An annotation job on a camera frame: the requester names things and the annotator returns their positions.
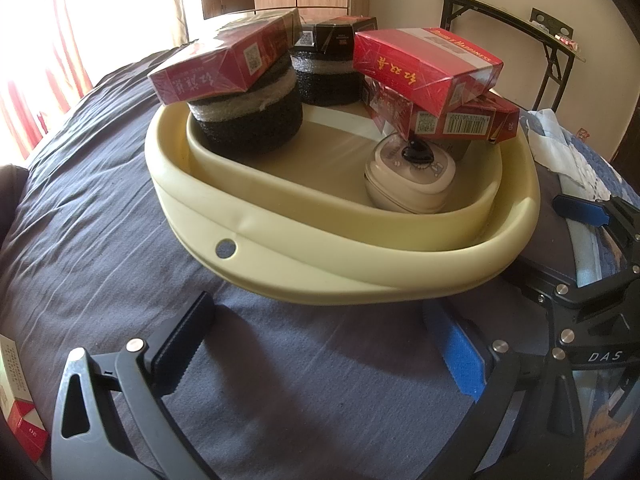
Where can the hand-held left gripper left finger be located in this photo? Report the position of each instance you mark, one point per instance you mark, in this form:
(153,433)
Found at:
(175,350)

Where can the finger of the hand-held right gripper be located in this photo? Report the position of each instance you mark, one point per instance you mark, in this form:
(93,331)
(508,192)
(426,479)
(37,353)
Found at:
(582,209)
(600,292)

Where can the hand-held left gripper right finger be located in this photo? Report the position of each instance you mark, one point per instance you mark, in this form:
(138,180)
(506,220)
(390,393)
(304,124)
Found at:
(460,355)

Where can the large cream plastic basin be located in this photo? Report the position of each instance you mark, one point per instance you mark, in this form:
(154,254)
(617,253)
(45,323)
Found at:
(300,280)

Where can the red carton box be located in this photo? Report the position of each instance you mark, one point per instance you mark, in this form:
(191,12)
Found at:
(450,120)
(210,60)
(425,67)

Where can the white round device black knob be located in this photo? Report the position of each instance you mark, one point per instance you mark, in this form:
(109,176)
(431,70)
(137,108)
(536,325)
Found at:
(410,185)

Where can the small cream plastic basin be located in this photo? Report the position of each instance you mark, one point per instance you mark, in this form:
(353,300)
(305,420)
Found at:
(320,170)

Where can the black foam cylinder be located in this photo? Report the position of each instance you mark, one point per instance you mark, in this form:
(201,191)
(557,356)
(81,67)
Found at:
(325,85)
(250,125)

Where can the small black box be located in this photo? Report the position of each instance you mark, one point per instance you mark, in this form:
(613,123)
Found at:
(345,35)

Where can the white cloth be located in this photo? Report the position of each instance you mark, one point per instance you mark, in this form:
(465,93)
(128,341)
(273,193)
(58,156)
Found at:
(560,145)

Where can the dark grey bed sheet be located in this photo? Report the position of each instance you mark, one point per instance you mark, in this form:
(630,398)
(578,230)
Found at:
(300,360)

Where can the red and white box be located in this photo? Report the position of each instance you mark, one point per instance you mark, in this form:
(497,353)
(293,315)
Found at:
(20,410)

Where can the pink packet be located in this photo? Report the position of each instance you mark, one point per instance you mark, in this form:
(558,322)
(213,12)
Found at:
(567,42)

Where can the black chair back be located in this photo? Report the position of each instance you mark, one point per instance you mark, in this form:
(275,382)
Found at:
(550,22)

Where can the black-legged folding table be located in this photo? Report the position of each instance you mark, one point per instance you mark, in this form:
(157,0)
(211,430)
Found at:
(500,7)

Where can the dark cloth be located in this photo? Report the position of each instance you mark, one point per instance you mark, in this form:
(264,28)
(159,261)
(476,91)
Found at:
(10,195)

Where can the red curtain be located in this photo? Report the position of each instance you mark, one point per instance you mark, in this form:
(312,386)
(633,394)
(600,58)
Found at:
(45,60)

